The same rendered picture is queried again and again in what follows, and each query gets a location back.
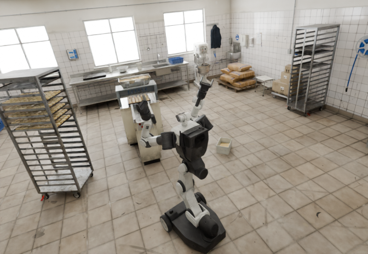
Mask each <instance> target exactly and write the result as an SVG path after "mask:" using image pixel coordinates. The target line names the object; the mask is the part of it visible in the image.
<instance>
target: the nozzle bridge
mask: <svg viewBox="0 0 368 254"><path fill-rule="evenodd" d="M145 88H146V91H147V92H145ZM138 89H139V91H140V93H139V91H138ZM142 89H143V93H142ZM135 90H136V94H135ZM128 91H129V95H128ZM131 91H132V92H133V95H132V94H131ZM157 92H158V90H157V84H156V83H155V81H154V80H150V81H149V84H146V85H140V86H134V87H129V88H122V86H121V85H119V86H116V94H117V99H118V102H119V106H120V107H122V103H121V100H120V99H122V98H126V97H132V96H138V95H144V94H150V93H154V95H155V99H156V100H158V95H157Z"/></svg>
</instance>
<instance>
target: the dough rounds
mask: <svg viewBox="0 0 368 254"><path fill-rule="evenodd" d="M69 117H70V115H63V116H61V117H60V118H59V119H58V120H56V121H55V122H56V126H57V127H58V126H59V125H61V124H62V123H63V122H64V121H65V120H66V119H68V118H69ZM40 128H53V126H52V124H51V123H50V124H33V125H21V126H19V127H18V128H16V130H23V129H40Z"/></svg>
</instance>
